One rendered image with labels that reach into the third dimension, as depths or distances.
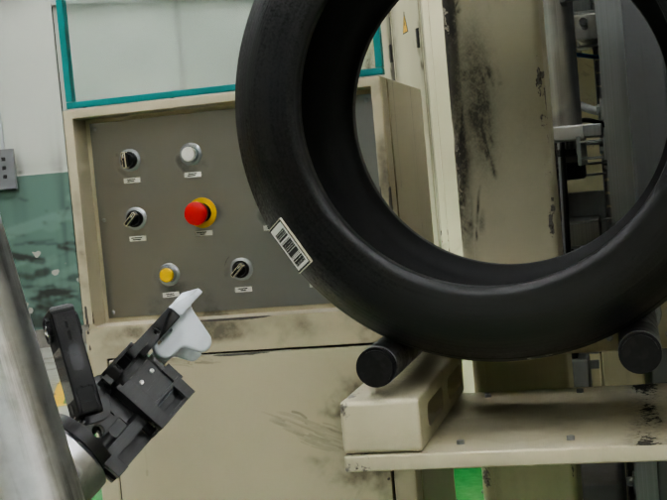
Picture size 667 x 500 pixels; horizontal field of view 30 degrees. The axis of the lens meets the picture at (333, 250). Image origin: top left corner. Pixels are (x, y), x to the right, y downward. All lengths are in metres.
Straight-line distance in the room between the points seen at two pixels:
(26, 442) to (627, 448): 0.63
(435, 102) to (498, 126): 3.06
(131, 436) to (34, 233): 9.11
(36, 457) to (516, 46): 0.93
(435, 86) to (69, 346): 3.61
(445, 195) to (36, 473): 3.80
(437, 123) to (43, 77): 6.04
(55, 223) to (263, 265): 8.27
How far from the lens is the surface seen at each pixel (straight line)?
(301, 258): 1.37
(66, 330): 1.25
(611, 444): 1.35
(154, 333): 1.25
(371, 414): 1.37
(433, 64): 4.76
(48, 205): 10.32
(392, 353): 1.36
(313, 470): 2.07
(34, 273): 10.35
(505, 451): 1.36
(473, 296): 1.32
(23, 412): 1.03
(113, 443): 1.25
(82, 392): 1.24
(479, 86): 1.70
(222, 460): 2.11
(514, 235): 1.69
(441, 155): 4.74
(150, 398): 1.25
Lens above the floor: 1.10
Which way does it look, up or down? 3 degrees down
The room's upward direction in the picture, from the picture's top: 5 degrees counter-clockwise
